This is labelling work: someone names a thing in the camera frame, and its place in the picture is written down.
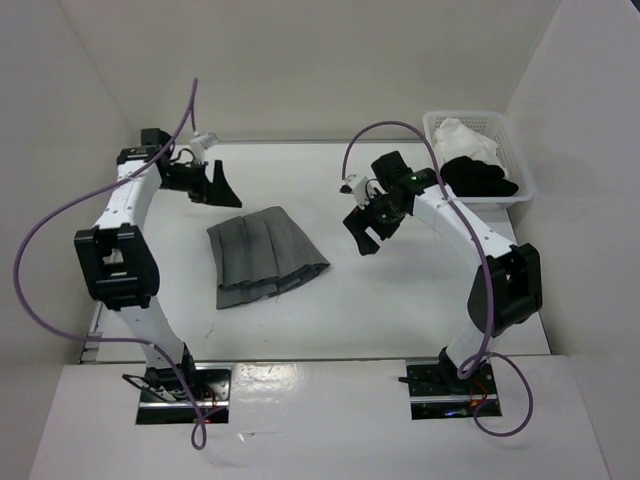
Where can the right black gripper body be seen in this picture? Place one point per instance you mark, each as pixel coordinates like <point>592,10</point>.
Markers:
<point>386,217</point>

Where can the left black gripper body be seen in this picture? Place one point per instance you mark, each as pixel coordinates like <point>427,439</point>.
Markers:
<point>188,179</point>

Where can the black skirt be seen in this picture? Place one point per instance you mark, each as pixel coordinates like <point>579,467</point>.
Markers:
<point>475,178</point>

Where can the grey pleated skirt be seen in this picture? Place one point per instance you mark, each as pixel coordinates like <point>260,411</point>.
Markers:
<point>262,254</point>

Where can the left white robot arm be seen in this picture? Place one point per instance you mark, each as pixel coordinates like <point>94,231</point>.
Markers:
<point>168,359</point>

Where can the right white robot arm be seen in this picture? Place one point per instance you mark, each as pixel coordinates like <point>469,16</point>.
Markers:
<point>506,288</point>

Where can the white folded cloth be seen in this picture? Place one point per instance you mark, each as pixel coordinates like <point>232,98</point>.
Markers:
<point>453,139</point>

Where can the white plastic basket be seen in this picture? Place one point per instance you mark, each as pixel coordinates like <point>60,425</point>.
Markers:
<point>498,128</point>

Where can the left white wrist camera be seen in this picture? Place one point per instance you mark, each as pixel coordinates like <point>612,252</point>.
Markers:
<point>200,144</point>

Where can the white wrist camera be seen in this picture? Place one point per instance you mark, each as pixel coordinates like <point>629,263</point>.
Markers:
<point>200,144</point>
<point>358,186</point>

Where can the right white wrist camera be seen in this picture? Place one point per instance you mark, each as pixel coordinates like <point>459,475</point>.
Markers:
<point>358,186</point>

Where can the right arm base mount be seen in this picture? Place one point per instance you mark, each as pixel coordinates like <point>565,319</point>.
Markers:
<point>432,397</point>

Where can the aluminium table edge rail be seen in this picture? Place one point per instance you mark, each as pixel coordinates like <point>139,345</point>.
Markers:
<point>95,340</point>

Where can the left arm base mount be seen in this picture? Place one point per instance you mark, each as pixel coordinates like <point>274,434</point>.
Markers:
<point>158,405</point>

